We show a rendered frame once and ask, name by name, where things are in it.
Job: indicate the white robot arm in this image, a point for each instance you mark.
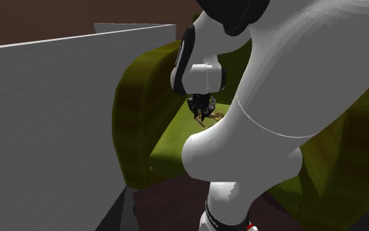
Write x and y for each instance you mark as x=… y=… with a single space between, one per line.
x=273 y=96

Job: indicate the tan wooden figure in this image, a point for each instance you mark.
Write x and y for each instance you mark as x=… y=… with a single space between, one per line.
x=217 y=115

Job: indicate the green sofa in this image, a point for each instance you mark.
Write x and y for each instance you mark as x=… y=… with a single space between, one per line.
x=144 y=105

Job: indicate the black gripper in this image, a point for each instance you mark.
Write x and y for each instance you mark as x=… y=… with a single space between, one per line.
x=200 y=104

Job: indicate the dark brown robot stand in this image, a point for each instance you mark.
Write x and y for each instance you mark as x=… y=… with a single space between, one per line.
x=171 y=208

